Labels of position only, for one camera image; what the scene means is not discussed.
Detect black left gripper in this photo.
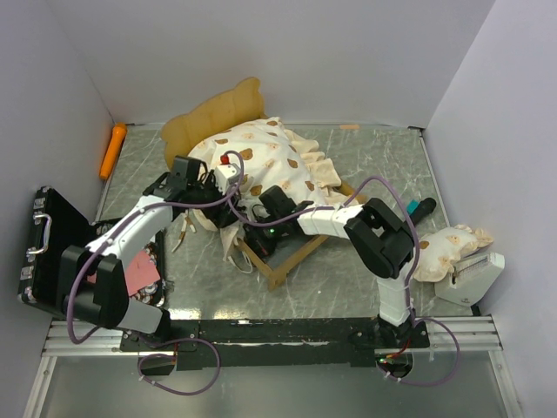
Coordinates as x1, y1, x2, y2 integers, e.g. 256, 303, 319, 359
187, 170, 239, 228

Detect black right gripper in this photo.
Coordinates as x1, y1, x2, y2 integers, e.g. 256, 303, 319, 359
245, 214, 286, 261

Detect bear print bed mattress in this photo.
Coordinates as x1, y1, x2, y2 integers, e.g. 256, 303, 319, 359
170, 115, 349, 274

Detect wooden pet bed frame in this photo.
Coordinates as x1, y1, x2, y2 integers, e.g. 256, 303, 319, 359
160, 76, 367, 292

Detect small bear print pillow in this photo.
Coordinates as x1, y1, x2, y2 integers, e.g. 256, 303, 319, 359
413, 225, 493, 283

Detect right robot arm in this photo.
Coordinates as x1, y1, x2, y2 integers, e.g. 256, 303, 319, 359
244, 186, 414, 347

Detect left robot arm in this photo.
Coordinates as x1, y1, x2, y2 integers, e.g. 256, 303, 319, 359
57, 151, 245, 350

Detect orange plastic carrot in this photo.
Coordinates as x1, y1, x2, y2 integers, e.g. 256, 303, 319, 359
98, 123, 127, 180

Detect pink paper sheets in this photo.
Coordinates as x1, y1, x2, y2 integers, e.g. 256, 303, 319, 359
86, 251, 161, 299

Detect black open carrying case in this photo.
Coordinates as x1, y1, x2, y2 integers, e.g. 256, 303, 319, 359
18, 186, 165, 328

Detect white lint roller box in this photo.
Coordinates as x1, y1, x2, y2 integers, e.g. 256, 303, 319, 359
434, 253, 506, 307

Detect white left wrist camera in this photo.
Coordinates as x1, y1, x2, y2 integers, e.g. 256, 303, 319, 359
214, 154, 240, 195

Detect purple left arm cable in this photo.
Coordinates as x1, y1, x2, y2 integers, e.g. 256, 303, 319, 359
65, 149, 247, 396

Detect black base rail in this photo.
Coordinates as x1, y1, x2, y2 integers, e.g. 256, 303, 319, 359
120, 317, 430, 371

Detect aluminium frame rail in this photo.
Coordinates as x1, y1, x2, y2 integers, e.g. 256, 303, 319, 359
41, 316, 504, 358

